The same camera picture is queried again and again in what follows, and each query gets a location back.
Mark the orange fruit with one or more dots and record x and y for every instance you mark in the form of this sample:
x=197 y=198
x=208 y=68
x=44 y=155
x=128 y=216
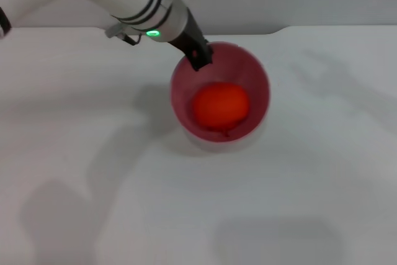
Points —
x=220 y=105

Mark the pink plastic bowl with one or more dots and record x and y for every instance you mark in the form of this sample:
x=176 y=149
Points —
x=248 y=91

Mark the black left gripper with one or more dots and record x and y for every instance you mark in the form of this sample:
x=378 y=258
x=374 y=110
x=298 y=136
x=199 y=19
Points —
x=187 y=40

